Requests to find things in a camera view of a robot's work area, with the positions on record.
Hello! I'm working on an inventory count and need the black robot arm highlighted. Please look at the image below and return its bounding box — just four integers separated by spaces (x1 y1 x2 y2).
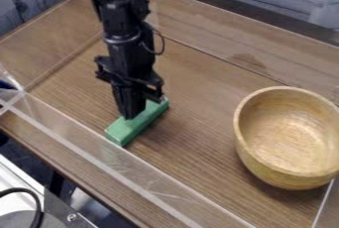
90 0 164 119

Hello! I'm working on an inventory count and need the green rectangular block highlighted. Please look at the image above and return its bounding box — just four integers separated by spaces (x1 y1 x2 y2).
104 98 170 147

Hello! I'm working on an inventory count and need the grey metal bracket with screw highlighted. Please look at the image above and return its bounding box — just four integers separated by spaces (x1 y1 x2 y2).
41 189 98 228

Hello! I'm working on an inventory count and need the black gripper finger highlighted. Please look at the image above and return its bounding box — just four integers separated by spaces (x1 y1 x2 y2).
112 85 132 119
130 87 146 117

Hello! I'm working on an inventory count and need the brown wooden bowl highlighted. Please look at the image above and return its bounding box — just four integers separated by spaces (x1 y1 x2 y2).
234 86 339 190

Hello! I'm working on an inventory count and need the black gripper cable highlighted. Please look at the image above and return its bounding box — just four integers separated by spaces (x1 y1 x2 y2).
139 23 167 57

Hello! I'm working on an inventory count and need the clear acrylic front barrier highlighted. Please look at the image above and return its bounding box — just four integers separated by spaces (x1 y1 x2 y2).
0 69 255 228

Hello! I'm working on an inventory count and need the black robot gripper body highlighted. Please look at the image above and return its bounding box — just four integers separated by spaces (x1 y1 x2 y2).
94 35 164 103

